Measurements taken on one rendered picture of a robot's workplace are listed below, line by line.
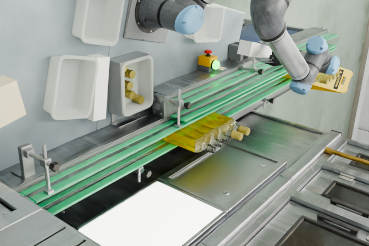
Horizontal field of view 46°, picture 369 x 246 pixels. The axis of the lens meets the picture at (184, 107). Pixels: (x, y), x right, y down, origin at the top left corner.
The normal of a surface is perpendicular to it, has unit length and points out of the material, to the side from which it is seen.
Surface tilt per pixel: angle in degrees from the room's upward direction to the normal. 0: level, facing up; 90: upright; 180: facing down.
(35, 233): 90
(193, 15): 11
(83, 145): 90
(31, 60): 0
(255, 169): 90
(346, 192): 90
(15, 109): 0
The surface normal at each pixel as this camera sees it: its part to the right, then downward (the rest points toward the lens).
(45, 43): 0.78, 0.25
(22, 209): 0.03, -0.92
